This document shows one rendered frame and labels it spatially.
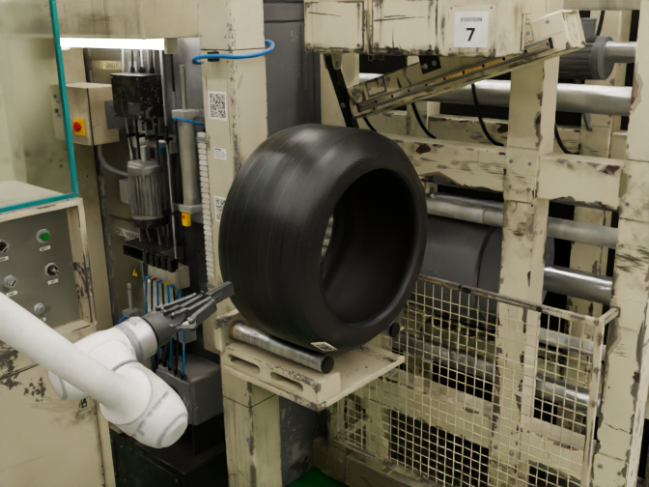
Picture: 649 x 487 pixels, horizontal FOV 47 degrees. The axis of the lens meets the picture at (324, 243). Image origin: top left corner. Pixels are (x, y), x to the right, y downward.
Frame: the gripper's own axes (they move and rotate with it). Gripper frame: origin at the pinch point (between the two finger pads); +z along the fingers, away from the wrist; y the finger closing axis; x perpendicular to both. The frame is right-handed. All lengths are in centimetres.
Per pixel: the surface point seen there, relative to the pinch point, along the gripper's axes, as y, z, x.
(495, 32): -34, 65, -46
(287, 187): -4.8, 20.5, -18.9
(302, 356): -2.0, 20.4, 26.8
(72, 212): 64, 3, -8
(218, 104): 34, 36, -32
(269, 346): 9.7, 20.0, 27.5
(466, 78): -18, 77, -32
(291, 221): -8.5, 16.8, -12.7
